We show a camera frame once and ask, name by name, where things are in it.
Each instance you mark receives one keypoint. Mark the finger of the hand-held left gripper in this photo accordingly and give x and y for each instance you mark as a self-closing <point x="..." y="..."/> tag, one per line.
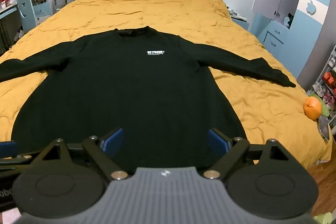
<point x="8" y="146"/>

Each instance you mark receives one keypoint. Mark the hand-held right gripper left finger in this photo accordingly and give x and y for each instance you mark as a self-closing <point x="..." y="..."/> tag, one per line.
<point x="115" y="138"/>

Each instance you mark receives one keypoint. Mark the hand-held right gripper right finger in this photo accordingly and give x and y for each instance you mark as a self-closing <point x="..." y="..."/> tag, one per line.
<point x="216" y="142"/>

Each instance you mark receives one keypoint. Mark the black long-sleeve sweater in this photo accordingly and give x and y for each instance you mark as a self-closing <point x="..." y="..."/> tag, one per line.
<point x="131" y="95"/>

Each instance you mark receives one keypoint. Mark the orange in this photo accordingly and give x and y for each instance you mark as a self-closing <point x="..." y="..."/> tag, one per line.
<point x="312" y="108"/>

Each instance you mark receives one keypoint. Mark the green plate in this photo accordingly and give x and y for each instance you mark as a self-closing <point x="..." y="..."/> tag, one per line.
<point x="323" y="106"/>

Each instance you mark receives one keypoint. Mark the white sneaker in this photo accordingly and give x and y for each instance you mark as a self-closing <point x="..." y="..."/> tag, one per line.
<point x="19" y="33"/>

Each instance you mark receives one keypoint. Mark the blue nightstand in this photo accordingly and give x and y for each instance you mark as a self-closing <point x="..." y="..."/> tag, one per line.
<point x="240" y="22"/>

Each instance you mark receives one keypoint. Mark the metal shoe rack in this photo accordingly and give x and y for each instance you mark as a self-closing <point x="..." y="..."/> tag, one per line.
<point x="326" y="82"/>

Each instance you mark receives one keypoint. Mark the blue chair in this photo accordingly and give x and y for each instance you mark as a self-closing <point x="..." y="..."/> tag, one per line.
<point x="25" y="14"/>

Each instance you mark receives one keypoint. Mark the yellow quilt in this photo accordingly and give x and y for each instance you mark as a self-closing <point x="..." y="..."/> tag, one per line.
<point x="157" y="3"/>

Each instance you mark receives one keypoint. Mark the blue and white wardrobe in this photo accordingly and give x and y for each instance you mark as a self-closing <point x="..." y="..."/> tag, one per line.
<point x="312" y="29"/>

